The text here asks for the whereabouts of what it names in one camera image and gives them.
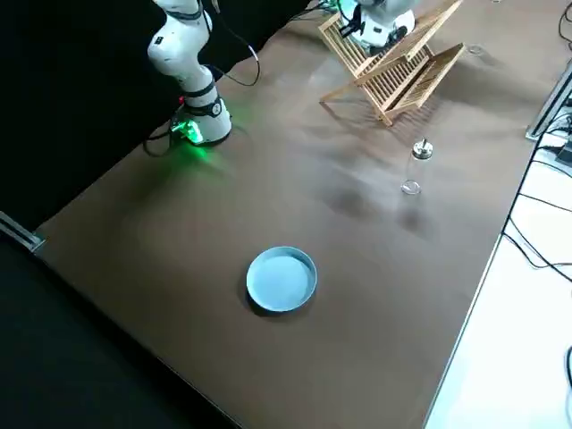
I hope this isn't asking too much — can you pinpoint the blue plate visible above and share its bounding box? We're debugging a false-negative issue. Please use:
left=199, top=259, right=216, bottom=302
left=245, top=245, right=319, bottom=314

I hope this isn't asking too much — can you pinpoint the wooden dish rack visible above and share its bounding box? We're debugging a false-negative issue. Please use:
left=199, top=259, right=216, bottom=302
left=317, top=0, right=467, bottom=128

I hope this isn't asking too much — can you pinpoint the glass bottle metal cap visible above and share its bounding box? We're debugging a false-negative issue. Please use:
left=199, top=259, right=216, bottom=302
left=400, top=138, right=433, bottom=197

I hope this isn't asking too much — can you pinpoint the glass bottle grey cap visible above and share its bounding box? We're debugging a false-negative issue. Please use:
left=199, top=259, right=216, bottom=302
left=467, top=0, right=500, bottom=58

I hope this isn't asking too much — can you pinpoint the black cable grey connector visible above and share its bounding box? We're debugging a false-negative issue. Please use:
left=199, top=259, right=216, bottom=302
left=196, top=0, right=263, bottom=88

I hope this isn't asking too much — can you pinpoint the aluminium profile post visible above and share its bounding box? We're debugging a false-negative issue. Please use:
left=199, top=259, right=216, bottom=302
left=526, top=57, right=572, bottom=140
left=0, top=209, right=47, bottom=254

